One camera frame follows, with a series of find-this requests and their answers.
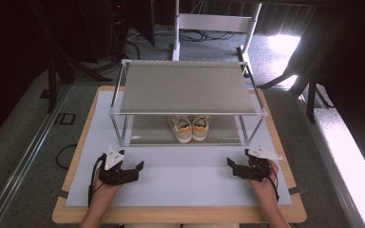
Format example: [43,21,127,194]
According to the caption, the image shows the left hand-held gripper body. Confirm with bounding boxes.
[98,145,141,186]

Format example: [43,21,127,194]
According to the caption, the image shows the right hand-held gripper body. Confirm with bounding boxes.
[234,145,283,183]

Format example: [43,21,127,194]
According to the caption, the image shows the beige sneaker with orange heel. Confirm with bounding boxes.
[191,115,213,143]
[166,115,194,144]

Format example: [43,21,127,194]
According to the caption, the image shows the metal shoe rack grey shelves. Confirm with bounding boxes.
[108,59,268,147]

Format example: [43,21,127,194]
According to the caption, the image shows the person's left hand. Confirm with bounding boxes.
[92,167,124,204]

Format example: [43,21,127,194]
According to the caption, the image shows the person's right hand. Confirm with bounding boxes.
[248,160,280,204]

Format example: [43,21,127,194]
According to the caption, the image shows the white table mat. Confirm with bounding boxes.
[66,91,293,208]

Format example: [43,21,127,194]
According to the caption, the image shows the black tape strip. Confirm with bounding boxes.
[50,188,69,200]
[288,184,308,196]

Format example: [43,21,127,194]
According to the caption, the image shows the black floor plate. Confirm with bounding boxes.
[53,112,77,125]

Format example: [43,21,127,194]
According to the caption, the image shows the black metal stand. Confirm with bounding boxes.
[258,56,336,124]
[28,0,112,114]

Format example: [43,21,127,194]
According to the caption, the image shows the dark curtain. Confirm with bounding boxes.
[259,0,365,96]

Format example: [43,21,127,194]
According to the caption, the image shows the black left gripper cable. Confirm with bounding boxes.
[87,154,107,207]

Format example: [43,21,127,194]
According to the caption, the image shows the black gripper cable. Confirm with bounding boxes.
[266,161,280,203]
[87,154,107,207]

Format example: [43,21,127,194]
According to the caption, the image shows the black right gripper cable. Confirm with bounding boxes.
[266,161,280,203]

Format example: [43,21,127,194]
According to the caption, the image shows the black floor cable loop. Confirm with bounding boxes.
[55,143,79,170]

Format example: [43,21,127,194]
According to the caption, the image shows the metal floor rail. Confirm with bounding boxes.
[0,85,74,228]

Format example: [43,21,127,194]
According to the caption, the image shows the black floor cables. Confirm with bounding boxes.
[158,28,237,43]

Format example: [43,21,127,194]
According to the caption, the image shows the white desk frame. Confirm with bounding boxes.
[171,0,263,76]

